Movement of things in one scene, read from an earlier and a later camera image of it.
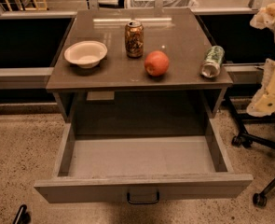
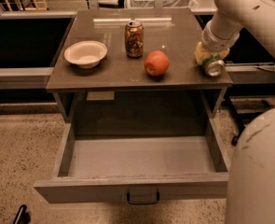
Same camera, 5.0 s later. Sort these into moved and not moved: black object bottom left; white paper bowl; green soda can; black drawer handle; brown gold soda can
Moved: green soda can
Not moved: black drawer handle; white paper bowl; brown gold soda can; black object bottom left
